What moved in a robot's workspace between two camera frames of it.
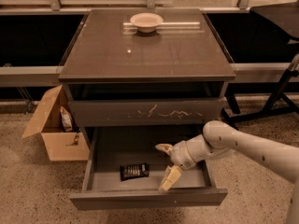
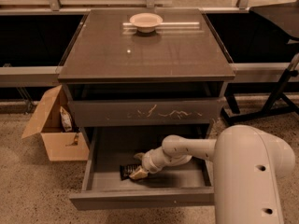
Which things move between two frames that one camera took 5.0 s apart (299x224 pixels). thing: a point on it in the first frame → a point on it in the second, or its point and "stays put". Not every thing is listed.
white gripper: [181, 154] → [148, 161]
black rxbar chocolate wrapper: [134, 171] stays put
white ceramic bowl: [146, 22] stays put
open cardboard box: [62, 144] stays put
